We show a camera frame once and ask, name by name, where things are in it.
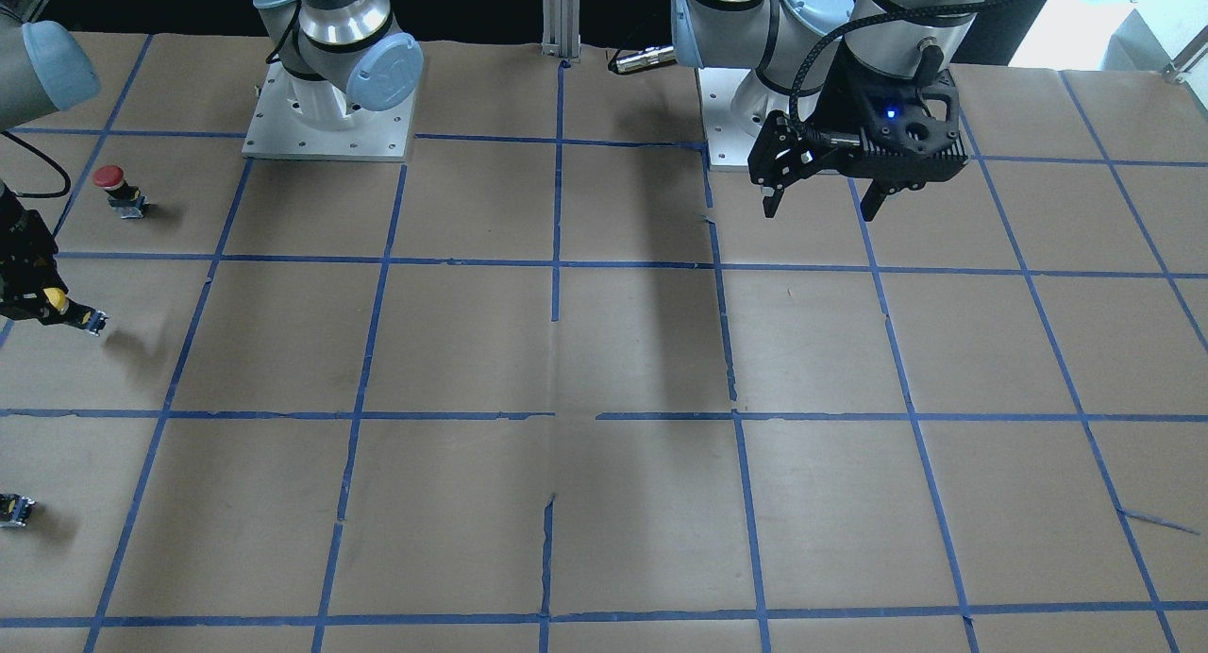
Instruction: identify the red push button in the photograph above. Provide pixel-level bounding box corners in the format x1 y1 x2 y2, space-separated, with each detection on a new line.
92 164 147 220

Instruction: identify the yellow push button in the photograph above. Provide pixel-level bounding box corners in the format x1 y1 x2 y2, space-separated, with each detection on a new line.
39 288 109 336

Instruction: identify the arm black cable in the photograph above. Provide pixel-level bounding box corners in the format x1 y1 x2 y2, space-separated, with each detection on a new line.
788 0 1001 148
0 129 72 202

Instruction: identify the small black contact block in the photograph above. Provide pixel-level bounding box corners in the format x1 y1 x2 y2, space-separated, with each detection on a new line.
1 492 36 527

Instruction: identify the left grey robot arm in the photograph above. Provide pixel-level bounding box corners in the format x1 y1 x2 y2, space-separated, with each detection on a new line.
608 0 991 222

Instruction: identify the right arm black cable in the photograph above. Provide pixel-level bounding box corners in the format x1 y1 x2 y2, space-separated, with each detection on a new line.
0 129 72 202

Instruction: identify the aluminium profile post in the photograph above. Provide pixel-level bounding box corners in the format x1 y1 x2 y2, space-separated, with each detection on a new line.
541 0 581 63

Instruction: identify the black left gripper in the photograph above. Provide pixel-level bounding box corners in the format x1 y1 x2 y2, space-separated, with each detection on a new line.
750 63 937 223

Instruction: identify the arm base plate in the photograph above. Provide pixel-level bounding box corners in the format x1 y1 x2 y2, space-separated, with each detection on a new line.
242 63 417 163
697 68 788 173

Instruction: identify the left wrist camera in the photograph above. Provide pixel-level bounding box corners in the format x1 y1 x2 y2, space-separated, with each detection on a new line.
818 68 969 190

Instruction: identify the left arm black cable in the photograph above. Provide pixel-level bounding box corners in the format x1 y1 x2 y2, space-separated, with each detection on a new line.
788 0 1001 148

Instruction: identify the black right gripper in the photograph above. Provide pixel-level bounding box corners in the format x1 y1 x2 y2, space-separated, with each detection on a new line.
1 186 66 326

